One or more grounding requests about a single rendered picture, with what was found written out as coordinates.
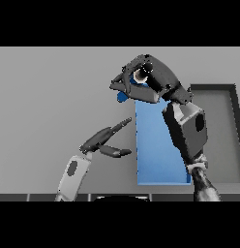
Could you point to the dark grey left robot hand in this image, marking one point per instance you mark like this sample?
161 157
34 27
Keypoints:
101 139

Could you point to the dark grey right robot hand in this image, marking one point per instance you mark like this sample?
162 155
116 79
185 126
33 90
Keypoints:
157 77

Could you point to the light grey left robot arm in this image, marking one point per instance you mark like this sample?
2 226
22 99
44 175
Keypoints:
73 174

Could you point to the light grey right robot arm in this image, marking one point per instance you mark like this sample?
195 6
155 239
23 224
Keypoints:
189 132

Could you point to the blue bin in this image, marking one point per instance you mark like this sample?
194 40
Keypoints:
156 145

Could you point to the dark grey bin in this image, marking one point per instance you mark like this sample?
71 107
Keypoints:
222 129

